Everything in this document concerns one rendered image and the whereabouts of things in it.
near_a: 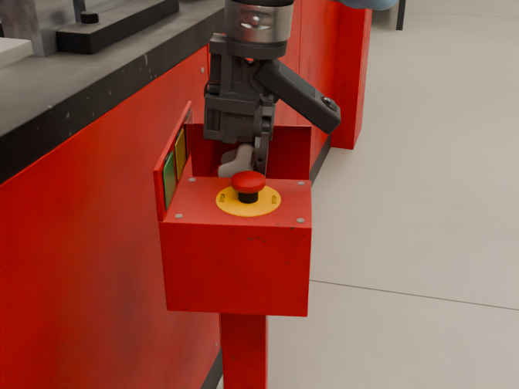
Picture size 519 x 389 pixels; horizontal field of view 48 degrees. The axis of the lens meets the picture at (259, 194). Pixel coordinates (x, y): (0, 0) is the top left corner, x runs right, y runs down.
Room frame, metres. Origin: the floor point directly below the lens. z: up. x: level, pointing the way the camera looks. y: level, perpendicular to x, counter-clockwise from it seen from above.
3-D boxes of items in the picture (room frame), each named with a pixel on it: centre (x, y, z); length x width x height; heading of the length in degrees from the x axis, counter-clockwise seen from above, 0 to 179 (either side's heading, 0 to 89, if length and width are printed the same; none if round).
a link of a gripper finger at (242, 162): (0.64, 0.02, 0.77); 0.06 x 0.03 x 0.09; 86
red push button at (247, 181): (0.56, 0.01, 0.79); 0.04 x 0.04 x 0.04
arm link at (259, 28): (0.65, 0.00, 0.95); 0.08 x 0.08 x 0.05
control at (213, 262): (0.60, 0.02, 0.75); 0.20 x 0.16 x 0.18; 176
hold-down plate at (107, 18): (0.95, 0.21, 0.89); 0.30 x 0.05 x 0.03; 163
